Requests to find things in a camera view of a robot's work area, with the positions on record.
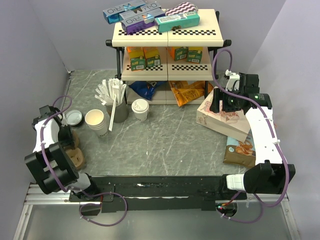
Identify bundle of wrapped white straws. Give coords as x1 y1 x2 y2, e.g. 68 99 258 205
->
94 78 127 131

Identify blue toothpaste box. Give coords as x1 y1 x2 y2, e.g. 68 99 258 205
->
119 2 162 21
103 0 146 24

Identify cream two-tier shelf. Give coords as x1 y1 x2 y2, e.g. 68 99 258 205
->
105 8 232 105

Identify orange snack bag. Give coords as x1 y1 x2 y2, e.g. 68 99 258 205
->
169 80 206 107

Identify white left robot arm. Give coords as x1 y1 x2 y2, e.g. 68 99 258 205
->
24 105 99 201

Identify white plastic cup lid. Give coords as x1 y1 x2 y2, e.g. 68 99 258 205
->
131 98 149 113

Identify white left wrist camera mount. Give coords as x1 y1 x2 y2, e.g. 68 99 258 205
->
59 114 68 126

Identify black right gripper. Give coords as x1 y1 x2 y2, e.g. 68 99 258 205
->
208 87 243 113

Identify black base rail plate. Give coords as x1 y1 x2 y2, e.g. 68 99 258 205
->
23 175 288 214

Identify brown chips bag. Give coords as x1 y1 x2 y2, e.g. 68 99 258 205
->
223 131 256 169

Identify paper takeout bag orange handles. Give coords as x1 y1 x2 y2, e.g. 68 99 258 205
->
196 90 251 142

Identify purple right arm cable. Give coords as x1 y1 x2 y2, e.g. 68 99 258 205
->
211 48 290 223

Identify teal toothpaste box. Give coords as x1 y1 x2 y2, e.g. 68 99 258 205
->
154 11 200 33

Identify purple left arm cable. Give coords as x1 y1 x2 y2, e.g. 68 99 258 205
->
40 95 128 227

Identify green orange box far left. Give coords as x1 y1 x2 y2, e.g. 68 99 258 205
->
126 46 146 71

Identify stack of white paper cups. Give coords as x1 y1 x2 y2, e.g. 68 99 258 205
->
84 109 109 137

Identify brown cardboard cup carrier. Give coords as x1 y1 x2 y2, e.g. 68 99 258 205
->
64 130 85 170

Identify grey straw holder cup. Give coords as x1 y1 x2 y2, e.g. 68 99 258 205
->
105 100 129 123

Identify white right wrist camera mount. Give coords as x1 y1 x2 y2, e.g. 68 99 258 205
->
224 69 240 92

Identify pink wavy pattern pouch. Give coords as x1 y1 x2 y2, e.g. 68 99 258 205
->
165 1 198 16

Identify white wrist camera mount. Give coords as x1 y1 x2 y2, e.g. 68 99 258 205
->
224 69 240 92
59 114 68 126

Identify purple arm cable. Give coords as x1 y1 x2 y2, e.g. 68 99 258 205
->
211 48 290 223
40 95 128 227

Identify green orange box far right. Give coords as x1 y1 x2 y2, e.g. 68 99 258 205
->
186 46 203 64

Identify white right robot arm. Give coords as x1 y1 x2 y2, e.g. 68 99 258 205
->
210 70 296 199

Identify green orange box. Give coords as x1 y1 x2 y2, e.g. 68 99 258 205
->
167 46 189 61
142 47 161 68
186 46 203 64
126 46 146 71

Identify purple toothpaste box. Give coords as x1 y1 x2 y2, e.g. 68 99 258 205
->
121 13 156 35

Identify stack of white lids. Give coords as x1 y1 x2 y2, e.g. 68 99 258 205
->
65 110 84 127

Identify white paper coffee cup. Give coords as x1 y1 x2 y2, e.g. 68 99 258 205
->
132 109 149 122

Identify blue snack bag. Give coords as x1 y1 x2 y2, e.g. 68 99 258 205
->
129 81 166 101

